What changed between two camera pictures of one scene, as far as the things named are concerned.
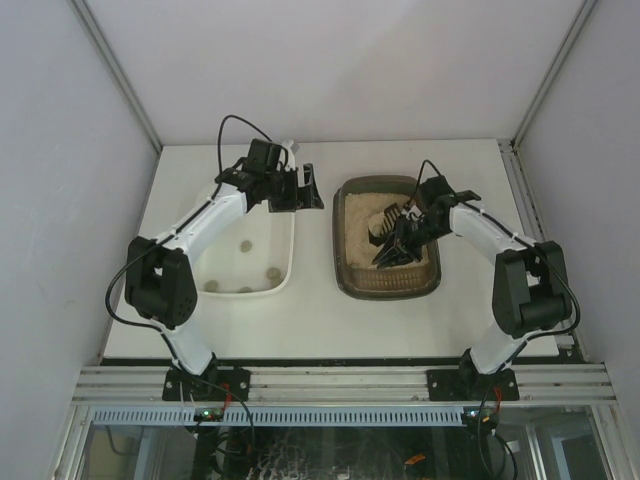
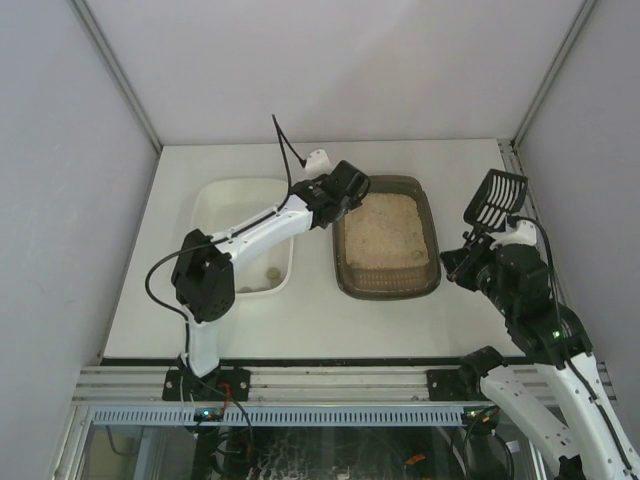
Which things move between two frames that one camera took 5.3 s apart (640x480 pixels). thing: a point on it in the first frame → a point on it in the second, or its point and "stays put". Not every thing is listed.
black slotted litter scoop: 389,220 → 499,196
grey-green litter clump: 273,273 stays put
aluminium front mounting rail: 344,385 stays put
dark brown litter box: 360,204 stays put
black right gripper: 406,238 → 467,248
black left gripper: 292,189 → 357,185
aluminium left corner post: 117,69 stays put
